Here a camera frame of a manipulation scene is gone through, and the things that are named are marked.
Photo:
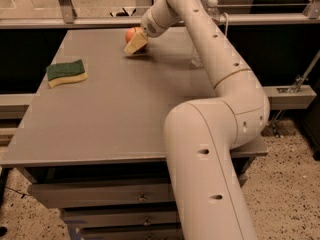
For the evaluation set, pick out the green and yellow sponge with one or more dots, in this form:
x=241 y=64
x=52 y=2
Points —
x=66 y=73

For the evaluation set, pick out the metal railing frame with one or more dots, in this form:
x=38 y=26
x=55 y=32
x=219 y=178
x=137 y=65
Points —
x=82 y=13

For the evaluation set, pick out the clear plastic water bottle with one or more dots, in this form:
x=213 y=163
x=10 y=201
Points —
x=213 y=11

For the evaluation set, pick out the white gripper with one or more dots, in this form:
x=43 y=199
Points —
x=152 y=26

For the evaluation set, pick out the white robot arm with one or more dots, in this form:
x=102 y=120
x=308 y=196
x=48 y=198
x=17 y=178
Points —
x=200 y=134

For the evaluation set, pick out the grey drawer cabinet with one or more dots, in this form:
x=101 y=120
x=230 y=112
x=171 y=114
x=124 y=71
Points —
x=97 y=148

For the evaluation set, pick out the red apple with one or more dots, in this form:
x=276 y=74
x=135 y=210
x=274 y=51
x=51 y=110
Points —
x=130 y=34

